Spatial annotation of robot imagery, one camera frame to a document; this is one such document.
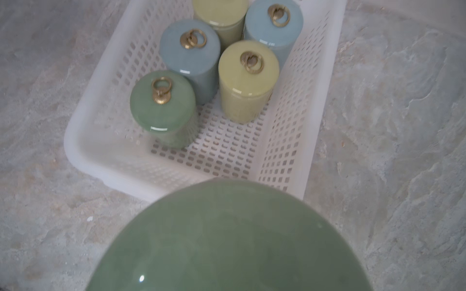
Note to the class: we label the white plastic basket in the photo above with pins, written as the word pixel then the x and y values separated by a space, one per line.
pixel 103 140

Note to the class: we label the green tea canister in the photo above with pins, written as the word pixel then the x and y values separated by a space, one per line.
pixel 229 235
pixel 163 103

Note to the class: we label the blue tea canister back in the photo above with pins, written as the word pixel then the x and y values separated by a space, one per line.
pixel 275 23

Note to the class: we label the blue tea canister front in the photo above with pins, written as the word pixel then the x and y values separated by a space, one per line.
pixel 191 48

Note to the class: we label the blue tea canister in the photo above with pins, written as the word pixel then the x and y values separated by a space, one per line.
pixel 191 48
pixel 275 23

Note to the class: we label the yellow tea canister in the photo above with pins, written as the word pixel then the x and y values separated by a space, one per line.
pixel 248 72
pixel 226 17

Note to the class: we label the yellow tea canister front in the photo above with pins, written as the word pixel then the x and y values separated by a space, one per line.
pixel 248 72

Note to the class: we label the yellow tea canister back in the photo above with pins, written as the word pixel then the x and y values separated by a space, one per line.
pixel 226 17

